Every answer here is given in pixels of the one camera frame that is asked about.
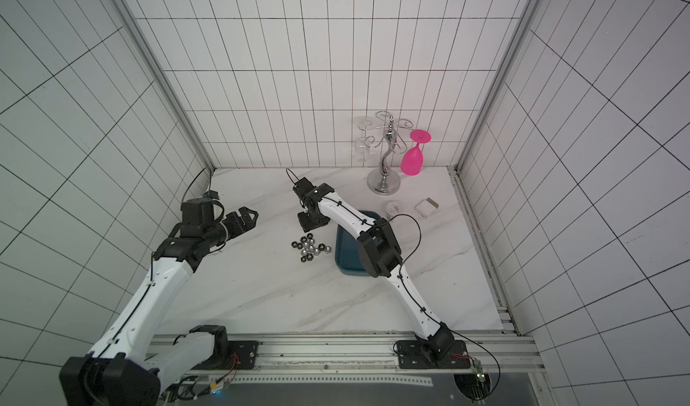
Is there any small white box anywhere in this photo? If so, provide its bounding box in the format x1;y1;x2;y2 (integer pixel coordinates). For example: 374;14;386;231
414;198;440;218

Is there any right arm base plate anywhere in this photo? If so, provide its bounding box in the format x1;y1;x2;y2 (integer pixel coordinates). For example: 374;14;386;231
393;341;472;370

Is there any clear hanging wine glass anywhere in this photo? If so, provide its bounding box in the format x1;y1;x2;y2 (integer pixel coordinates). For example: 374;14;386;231
353;116;373;163

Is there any pink wine glass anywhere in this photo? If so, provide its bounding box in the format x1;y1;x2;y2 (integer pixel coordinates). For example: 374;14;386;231
400;129;432;176

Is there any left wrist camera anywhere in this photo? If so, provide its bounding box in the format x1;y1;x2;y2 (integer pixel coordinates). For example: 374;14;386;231
202;190;220;200

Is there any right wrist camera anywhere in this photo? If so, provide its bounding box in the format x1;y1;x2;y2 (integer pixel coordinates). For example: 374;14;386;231
293;177;314;199

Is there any clear plastic cup with label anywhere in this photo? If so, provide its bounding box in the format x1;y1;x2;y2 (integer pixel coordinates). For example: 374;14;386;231
385;200;404;219

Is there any teal storage box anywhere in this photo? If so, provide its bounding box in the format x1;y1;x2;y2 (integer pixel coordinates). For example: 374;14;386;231
334;221;370;277

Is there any aluminium mounting rail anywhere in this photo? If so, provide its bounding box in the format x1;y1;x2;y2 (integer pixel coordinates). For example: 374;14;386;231
197;332;546;386

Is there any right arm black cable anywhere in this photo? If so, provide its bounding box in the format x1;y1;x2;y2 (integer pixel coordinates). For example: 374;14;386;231
387;213;502;402

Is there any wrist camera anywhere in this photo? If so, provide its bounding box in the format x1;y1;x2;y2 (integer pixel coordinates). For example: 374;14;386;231
202;190;220;200
293;177;314;199

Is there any chrome wine glass rack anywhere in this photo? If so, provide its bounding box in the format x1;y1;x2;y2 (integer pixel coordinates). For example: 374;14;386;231
358;111;413;197

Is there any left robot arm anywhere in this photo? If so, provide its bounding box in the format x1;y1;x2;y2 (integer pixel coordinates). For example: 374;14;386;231
59;197;259;405

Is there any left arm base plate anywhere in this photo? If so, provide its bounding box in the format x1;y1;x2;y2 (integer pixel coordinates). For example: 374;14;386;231
217;341;260;372

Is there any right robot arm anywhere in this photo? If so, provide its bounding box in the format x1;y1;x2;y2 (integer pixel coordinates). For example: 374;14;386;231
293;178;455;368

